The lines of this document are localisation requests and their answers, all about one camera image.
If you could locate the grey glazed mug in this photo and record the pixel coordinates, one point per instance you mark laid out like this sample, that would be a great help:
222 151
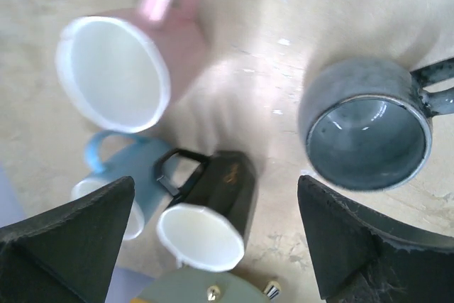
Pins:
366 122

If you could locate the pink faceted mug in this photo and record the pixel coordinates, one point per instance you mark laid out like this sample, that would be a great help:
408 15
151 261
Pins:
121 69

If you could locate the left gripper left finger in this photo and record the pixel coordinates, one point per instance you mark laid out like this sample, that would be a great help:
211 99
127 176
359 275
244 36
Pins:
67 254

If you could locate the black faceted mug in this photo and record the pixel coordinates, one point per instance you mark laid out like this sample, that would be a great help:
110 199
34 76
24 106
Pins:
207 223

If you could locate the light blue mug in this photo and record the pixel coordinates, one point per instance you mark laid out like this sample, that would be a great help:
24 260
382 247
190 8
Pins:
135 160

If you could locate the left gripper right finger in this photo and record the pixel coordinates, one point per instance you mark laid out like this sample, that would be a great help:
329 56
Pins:
361 255

